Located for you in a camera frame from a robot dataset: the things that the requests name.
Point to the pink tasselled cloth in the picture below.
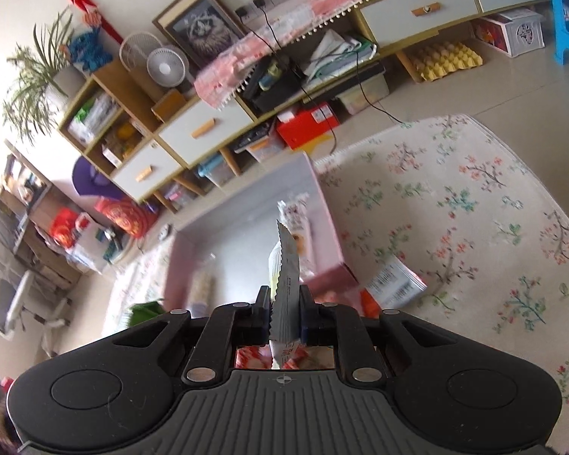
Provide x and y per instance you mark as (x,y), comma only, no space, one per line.
(289,23)

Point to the purple hat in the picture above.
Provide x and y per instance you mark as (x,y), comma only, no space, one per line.
(92,175)

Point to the white orange snack packet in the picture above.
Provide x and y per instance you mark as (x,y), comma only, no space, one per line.
(298,232)

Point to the tall wooden shelf cabinet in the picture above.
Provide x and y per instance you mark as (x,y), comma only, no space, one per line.
(123,85)

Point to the red gift bag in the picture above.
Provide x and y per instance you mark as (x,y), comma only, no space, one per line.
(66,227)

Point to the floral tablecloth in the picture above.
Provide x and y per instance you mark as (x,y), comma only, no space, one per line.
(455,199)

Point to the yellow egg tray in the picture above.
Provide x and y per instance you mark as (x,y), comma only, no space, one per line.
(445,59)

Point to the silver serrated snack packet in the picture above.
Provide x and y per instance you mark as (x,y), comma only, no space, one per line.
(284,284)

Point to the pink cardboard box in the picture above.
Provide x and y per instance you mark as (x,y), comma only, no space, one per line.
(246,227)

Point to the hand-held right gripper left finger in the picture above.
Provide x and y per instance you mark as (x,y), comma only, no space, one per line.
(263,315)

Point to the large white fan guard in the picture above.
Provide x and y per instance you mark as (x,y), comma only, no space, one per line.
(135,50)

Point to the small white desk fan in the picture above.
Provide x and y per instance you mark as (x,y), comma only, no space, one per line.
(168,68)

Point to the clear plastic storage box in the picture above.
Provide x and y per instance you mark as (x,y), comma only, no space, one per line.
(265,149)
(362,90)

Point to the white shopping bag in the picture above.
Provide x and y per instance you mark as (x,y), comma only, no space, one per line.
(92,246)

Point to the red shoe box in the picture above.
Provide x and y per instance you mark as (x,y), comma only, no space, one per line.
(308,125)

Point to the low wooden tv cabinet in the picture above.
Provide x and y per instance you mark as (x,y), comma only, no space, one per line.
(398,57)

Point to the small wooden box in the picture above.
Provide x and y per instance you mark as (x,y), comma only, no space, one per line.
(168,104)

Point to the red printed round bag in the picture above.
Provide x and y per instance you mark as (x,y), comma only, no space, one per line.
(125,218)

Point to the white chair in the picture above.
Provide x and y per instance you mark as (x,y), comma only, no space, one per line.
(9,308)

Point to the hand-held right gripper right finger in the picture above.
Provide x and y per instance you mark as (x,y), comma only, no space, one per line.
(308,317)

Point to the black storage tray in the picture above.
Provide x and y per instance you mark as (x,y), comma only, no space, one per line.
(275,95)

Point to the black flat device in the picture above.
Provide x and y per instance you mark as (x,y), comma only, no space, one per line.
(253,136)

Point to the framed cat picture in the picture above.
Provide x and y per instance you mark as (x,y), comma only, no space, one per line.
(201,26)

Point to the white barcode snack packet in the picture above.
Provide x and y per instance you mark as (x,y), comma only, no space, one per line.
(393,284)

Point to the wooden bookshelf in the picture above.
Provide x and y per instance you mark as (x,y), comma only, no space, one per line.
(33,208)

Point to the pale blurred snack packet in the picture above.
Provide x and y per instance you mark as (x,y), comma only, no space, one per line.
(204,294)

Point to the blue knitted decoration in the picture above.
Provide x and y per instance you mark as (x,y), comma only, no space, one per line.
(89,50)

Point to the potted green plant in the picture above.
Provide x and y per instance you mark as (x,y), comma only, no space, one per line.
(33,90)

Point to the small clear storage box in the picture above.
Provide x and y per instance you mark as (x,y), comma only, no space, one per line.
(178,195)

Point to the pile of papers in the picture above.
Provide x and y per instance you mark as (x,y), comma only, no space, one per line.
(336,52)

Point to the green snack packet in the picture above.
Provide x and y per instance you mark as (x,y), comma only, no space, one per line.
(144,313)

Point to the yellow fruit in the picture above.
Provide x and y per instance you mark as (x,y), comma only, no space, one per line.
(125,133)

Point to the blue lidded storage box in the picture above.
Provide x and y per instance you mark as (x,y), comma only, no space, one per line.
(215,170)

